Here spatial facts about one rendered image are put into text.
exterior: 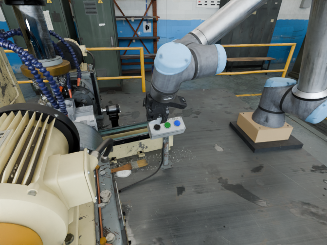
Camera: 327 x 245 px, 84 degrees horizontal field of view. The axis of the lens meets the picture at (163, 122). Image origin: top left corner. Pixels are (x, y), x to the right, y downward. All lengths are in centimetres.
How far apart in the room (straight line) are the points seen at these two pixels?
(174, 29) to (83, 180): 585
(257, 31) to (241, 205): 594
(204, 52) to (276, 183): 76
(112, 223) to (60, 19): 397
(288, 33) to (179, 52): 734
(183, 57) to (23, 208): 42
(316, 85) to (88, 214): 101
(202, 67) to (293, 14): 724
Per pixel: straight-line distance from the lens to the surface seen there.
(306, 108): 113
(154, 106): 63
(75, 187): 32
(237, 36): 620
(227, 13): 76
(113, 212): 43
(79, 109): 99
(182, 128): 86
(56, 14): 421
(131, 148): 106
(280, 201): 102
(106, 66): 416
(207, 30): 71
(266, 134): 126
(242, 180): 103
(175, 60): 48
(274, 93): 121
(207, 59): 54
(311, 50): 101
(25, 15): 87
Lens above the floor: 151
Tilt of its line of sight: 31 degrees down
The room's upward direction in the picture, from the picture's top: straight up
